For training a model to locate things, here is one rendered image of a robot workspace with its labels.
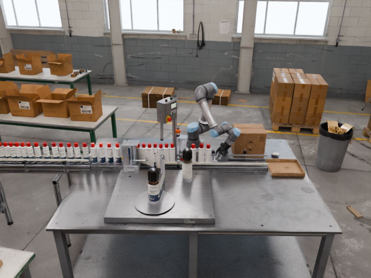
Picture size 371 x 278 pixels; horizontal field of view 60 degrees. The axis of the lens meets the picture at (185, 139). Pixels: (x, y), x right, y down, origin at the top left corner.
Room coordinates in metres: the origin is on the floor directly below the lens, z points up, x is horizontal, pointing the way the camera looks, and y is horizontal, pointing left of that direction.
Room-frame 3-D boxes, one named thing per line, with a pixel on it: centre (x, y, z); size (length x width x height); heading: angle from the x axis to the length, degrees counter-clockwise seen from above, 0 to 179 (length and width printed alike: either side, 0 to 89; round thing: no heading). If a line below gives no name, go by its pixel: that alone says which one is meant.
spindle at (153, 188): (2.00, 0.24, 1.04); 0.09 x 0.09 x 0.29
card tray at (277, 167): (2.59, -0.94, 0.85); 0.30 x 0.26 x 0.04; 90
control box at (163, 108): (2.68, 0.17, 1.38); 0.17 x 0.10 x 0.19; 145
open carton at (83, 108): (3.99, 1.32, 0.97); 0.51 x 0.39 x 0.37; 174
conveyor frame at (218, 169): (2.60, 0.06, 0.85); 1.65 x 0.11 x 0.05; 90
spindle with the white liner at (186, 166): (2.32, -0.02, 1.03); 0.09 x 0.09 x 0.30
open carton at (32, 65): (6.32, 3.11, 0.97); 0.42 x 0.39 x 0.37; 167
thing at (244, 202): (2.50, -0.07, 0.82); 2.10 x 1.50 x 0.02; 90
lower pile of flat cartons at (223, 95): (6.98, -0.67, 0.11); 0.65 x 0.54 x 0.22; 76
